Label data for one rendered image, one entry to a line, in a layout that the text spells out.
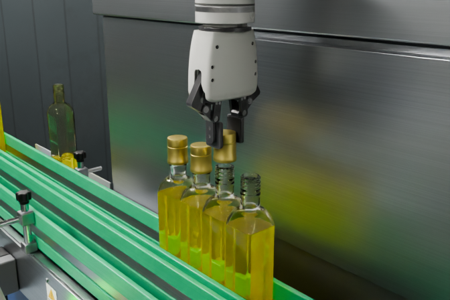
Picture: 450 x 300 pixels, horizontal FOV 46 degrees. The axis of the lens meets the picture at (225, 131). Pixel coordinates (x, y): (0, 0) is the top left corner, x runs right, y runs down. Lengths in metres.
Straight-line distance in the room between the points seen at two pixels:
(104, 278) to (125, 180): 0.49
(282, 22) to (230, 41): 0.14
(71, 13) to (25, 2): 0.29
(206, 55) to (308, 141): 0.23
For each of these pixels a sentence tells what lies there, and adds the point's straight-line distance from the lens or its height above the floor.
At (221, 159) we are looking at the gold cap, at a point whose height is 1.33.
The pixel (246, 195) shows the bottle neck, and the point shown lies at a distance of 0.77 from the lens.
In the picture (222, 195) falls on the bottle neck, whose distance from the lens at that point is 0.81.
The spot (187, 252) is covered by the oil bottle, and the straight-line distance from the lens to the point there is 0.90.
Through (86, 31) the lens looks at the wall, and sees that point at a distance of 3.37.
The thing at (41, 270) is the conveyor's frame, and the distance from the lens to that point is 1.14.
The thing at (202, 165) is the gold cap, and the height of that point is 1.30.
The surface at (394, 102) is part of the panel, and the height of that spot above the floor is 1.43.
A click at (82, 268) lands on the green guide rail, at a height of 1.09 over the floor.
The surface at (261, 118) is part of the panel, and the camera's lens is 0.90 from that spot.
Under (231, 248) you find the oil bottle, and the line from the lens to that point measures 0.80.
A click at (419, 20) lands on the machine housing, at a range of 0.73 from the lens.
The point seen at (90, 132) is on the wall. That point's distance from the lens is 3.49.
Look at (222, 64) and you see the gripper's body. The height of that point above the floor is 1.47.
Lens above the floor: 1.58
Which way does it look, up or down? 16 degrees down
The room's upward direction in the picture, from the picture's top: straight up
